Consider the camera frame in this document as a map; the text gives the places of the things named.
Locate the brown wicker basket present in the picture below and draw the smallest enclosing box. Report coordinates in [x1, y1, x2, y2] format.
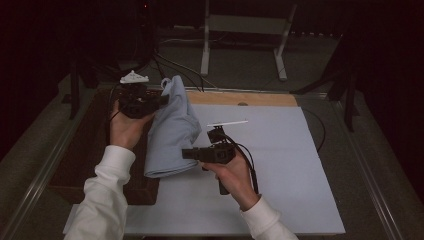
[49, 87, 171, 206]

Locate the black equipment tower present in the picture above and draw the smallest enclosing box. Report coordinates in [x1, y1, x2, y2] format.
[134, 0, 156, 64]

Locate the black floor cable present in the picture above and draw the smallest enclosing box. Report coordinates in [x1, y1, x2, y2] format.
[153, 52, 206, 93]
[152, 53, 178, 92]

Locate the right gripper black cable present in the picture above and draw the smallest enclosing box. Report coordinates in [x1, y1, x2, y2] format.
[222, 133, 260, 195]

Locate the person's left hand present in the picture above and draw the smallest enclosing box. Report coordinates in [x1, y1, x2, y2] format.
[109, 99, 155, 151]

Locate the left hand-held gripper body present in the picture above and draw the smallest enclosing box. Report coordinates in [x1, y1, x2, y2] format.
[115, 69, 162, 120]

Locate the person's right hand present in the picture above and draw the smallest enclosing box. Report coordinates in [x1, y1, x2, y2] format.
[201, 152, 262, 212]

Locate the white metal stand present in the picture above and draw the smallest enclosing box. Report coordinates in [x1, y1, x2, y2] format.
[199, 0, 298, 82]

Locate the light blue knit garment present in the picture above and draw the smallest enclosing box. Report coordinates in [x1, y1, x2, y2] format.
[143, 74, 203, 179]

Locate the black tripod stand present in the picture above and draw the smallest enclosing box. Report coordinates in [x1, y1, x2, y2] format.
[61, 54, 139, 121]
[289, 63, 361, 133]

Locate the white table mat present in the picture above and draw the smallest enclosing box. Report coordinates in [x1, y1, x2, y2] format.
[63, 103, 347, 236]

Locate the thin black table cable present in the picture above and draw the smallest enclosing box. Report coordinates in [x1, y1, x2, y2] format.
[301, 107, 327, 154]

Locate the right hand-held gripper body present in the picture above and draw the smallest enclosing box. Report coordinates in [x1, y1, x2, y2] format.
[198, 119, 249, 196]

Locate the aluminium frame rail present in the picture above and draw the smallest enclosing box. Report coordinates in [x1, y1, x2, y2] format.
[0, 89, 98, 240]
[328, 96, 404, 240]

